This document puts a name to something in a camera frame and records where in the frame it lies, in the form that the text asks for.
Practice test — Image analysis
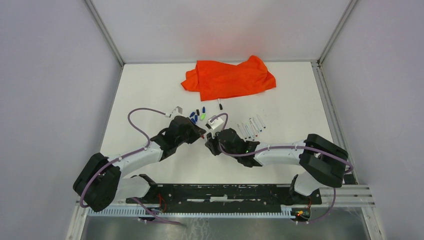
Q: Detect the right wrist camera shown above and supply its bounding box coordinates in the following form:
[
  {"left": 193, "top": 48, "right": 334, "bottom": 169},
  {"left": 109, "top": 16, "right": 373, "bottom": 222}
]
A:
[{"left": 205, "top": 117, "right": 225, "bottom": 132}]

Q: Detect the black capped white pen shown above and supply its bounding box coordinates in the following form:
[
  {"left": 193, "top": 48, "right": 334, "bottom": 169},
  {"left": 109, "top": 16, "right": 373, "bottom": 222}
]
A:
[{"left": 237, "top": 124, "right": 247, "bottom": 139}]

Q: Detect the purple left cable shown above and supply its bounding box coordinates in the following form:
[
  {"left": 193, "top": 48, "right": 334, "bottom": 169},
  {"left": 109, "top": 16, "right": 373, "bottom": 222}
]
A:
[{"left": 79, "top": 107, "right": 182, "bottom": 226}]

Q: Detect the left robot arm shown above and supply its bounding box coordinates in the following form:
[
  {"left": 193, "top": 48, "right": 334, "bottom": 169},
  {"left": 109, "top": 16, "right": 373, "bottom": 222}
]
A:
[{"left": 72, "top": 115, "right": 206, "bottom": 212}]

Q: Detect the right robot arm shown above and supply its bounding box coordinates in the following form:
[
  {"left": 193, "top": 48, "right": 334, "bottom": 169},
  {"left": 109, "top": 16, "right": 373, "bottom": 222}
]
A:
[{"left": 205, "top": 128, "right": 354, "bottom": 204}]

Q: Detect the orange cloth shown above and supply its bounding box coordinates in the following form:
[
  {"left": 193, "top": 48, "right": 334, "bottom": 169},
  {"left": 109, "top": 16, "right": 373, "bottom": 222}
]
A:
[{"left": 181, "top": 55, "right": 277, "bottom": 101}]

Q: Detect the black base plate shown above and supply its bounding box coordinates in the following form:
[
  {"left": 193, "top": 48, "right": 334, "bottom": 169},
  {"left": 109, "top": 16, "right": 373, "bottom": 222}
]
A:
[{"left": 137, "top": 183, "right": 322, "bottom": 214}]

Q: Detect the aluminium frame rail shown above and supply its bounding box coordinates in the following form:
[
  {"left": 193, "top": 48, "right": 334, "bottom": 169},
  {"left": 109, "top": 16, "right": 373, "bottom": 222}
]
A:
[{"left": 76, "top": 183, "right": 376, "bottom": 208}]

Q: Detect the blue capped pen left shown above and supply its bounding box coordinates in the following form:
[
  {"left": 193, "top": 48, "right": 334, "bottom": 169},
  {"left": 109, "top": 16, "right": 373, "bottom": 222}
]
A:
[{"left": 245, "top": 125, "right": 256, "bottom": 139}]

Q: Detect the black pen near cloth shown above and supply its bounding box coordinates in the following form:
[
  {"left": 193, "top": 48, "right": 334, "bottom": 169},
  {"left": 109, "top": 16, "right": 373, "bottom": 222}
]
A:
[{"left": 217, "top": 98, "right": 223, "bottom": 111}]

